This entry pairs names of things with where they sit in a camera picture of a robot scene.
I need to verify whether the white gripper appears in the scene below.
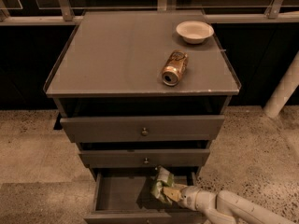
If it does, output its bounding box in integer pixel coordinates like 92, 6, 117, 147
163, 186, 205, 211

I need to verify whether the grey open bottom drawer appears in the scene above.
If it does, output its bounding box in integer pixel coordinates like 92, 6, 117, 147
84, 168, 206, 224

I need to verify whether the grey drawer cabinet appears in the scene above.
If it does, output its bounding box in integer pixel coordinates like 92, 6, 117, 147
42, 10, 242, 224

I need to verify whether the green jalapeno chip bag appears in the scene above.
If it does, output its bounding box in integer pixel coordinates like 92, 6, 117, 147
150, 166, 186, 205

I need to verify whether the white paper bowl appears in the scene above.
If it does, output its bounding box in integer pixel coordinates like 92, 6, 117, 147
176, 21, 214, 45

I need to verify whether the gold soda can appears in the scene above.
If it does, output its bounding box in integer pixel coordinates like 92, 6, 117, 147
162, 50, 189, 86

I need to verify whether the grey top drawer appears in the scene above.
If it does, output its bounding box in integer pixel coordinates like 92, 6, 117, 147
61, 115, 224, 143

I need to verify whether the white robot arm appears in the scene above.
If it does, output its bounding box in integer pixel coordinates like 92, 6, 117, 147
163, 185, 295, 224

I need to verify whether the metal railing frame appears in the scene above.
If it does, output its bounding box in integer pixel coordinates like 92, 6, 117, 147
0, 0, 299, 25

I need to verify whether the grey middle drawer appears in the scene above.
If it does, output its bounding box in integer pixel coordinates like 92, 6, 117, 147
79, 149, 209, 168

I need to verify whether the white diagonal post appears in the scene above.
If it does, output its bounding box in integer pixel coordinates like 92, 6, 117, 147
263, 51, 299, 119

